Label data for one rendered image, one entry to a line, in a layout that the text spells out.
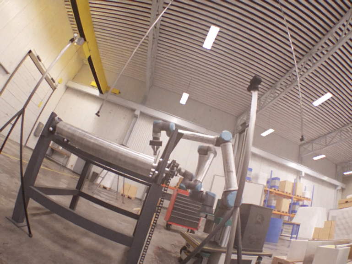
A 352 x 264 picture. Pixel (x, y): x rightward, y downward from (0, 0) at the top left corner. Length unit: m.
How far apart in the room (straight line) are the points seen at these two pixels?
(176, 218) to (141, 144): 8.89
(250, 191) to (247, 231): 4.47
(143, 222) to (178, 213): 2.76
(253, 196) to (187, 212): 3.04
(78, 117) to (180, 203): 11.25
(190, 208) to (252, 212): 2.21
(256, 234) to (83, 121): 12.88
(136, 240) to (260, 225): 1.34
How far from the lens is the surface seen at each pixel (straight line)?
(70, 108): 14.47
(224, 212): 1.75
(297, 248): 2.30
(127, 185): 9.79
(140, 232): 1.22
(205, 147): 2.20
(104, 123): 13.06
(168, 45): 10.70
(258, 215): 2.04
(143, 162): 1.20
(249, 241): 2.03
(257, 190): 6.43
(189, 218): 4.00
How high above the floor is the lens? 0.67
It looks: 21 degrees up
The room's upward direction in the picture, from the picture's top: 19 degrees clockwise
